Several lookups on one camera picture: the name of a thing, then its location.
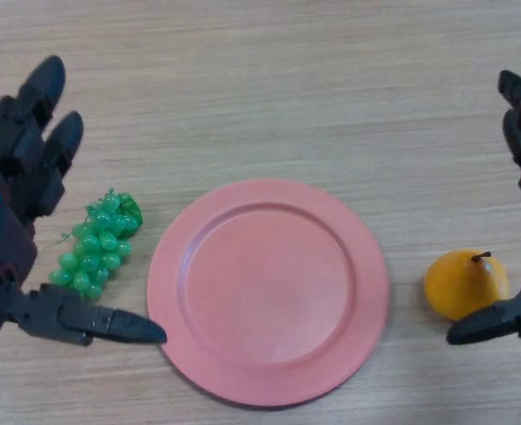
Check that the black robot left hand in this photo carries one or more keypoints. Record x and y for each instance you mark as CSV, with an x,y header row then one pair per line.
x,y
8,248

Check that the yellow pear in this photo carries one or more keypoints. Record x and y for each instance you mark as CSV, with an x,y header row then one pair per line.
x,y
462,283

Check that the pink round plate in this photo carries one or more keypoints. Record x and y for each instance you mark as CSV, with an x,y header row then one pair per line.
x,y
269,288

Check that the green plastic grape bunch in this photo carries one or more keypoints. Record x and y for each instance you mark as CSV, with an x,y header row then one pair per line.
x,y
94,252

